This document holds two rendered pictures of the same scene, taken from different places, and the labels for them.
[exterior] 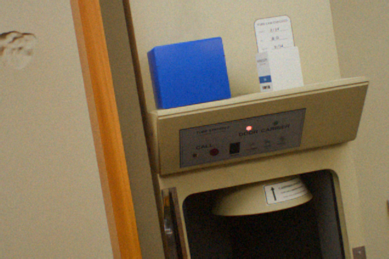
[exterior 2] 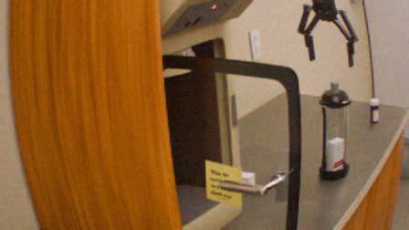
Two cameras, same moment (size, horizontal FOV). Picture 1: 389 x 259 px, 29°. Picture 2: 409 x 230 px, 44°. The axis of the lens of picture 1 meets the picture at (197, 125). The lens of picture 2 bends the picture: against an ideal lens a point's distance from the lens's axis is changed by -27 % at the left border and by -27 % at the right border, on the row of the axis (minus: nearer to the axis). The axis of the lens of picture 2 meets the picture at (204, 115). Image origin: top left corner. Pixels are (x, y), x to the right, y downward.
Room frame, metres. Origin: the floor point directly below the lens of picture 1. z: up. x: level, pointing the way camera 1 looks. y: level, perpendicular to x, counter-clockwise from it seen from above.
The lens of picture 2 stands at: (0.32, 0.83, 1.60)
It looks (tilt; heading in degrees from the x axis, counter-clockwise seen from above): 16 degrees down; 313
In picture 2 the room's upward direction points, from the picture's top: 5 degrees counter-clockwise
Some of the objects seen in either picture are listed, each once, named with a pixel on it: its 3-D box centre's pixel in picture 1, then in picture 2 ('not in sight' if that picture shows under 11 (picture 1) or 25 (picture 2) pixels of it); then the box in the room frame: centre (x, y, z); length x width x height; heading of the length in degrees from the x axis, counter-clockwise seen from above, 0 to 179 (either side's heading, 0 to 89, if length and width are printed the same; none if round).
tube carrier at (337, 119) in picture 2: not in sight; (336, 135); (1.11, -0.54, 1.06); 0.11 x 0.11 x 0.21
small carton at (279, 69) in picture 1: (279, 69); not in sight; (1.14, -0.14, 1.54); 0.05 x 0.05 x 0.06; 17
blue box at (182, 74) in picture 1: (187, 74); not in sight; (1.12, 0.00, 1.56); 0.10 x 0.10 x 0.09; 9
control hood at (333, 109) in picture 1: (260, 126); (211, 5); (1.13, -0.09, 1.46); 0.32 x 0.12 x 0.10; 99
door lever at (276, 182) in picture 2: not in sight; (251, 184); (0.92, 0.08, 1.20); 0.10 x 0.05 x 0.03; 2
